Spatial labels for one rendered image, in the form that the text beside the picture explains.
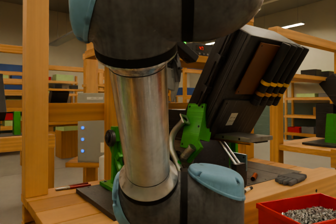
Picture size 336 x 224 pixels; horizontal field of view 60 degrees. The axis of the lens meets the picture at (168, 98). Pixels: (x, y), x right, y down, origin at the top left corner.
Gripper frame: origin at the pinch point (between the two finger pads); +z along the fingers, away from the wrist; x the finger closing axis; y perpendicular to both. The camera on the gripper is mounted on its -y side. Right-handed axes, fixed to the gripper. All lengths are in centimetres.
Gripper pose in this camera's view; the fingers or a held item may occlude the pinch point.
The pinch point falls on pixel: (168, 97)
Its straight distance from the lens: 82.9
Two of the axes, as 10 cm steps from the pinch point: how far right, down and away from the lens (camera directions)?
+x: 5.9, -0.1, -8.1
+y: -8.1, -0.1, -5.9
